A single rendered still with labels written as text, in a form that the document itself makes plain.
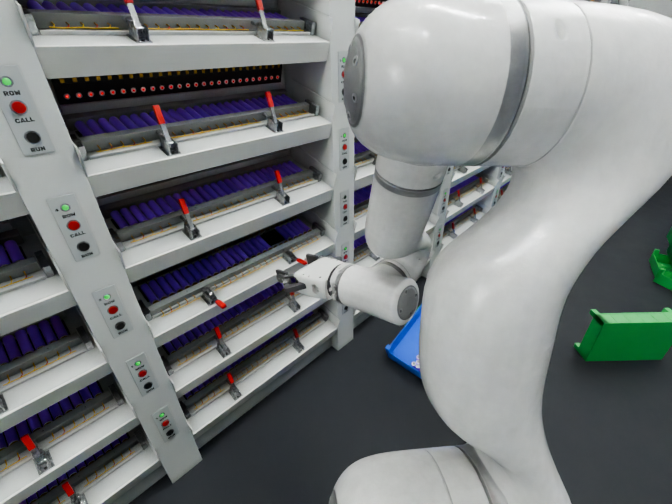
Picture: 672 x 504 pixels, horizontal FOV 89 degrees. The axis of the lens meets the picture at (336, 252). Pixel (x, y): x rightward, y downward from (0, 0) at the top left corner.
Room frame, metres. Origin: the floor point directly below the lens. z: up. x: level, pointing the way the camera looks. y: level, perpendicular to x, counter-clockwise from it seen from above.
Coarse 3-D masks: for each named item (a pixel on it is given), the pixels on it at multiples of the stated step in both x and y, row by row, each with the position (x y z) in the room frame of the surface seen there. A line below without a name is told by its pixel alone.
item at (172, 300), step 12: (300, 240) 0.96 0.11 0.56; (264, 252) 0.88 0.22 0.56; (276, 252) 0.90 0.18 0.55; (240, 264) 0.82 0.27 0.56; (252, 264) 0.84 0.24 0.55; (216, 276) 0.77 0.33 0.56; (228, 276) 0.78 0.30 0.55; (192, 288) 0.72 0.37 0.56; (168, 300) 0.67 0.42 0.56; (180, 300) 0.69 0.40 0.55; (156, 312) 0.64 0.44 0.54
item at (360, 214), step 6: (444, 180) 1.50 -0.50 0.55; (366, 186) 1.37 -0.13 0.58; (354, 192) 1.30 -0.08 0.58; (360, 192) 1.31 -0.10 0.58; (366, 192) 1.31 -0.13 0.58; (354, 198) 1.26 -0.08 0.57; (360, 198) 1.27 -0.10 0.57; (366, 198) 1.28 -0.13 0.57; (354, 204) 1.22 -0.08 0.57; (360, 204) 1.22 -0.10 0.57; (366, 204) 1.23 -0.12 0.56; (354, 210) 1.18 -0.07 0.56; (360, 210) 1.20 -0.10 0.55; (366, 210) 1.23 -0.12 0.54; (354, 216) 1.16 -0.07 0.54; (360, 216) 1.17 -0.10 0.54; (354, 222) 1.08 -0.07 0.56; (360, 222) 1.14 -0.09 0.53; (354, 228) 1.08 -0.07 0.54; (360, 228) 1.11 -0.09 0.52; (354, 234) 1.08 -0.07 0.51; (360, 234) 1.12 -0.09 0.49; (354, 240) 1.10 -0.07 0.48
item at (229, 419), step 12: (420, 276) 1.53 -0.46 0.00; (324, 348) 1.01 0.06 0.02; (300, 360) 0.92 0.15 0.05; (312, 360) 0.96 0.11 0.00; (288, 372) 0.88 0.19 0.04; (276, 384) 0.84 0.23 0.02; (264, 396) 0.80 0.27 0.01; (240, 408) 0.73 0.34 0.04; (228, 420) 0.70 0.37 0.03; (216, 432) 0.66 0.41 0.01; (204, 444) 0.63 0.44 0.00; (144, 480) 0.51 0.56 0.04; (156, 480) 0.52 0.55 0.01; (132, 492) 0.48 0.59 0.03
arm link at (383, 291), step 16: (352, 272) 0.53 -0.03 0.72; (368, 272) 0.52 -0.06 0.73; (384, 272) 0.51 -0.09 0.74; (400, 272) 0.52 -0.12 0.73; (352, 288) 0.50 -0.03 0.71; (368, 288) 0.48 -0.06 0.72; (384, 288) 0.47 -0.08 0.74; (400, 288) 0.46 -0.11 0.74; (416, 288) 0.48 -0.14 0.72; (352, 304) 0.50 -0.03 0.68; (368, 304) 0.47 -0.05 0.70; (384, 304) 0.45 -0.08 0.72; (400, 304) 0.44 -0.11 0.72; (416, 304) 0.47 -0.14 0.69; (400, 320) 0.44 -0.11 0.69
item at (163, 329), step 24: (312, 216) 1.08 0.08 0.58; (264, 264) 0.86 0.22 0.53; (288, 264) 0.88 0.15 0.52; (216, 288) 0.75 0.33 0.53; (240, 288) 0.76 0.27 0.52; (264, 288) 0.81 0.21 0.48; (144, 312) 0.62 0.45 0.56; (168, 312) 0.66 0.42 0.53; (192, 312) 0.67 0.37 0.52; (216, 312) 0.70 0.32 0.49; (168, 336) 0.61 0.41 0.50
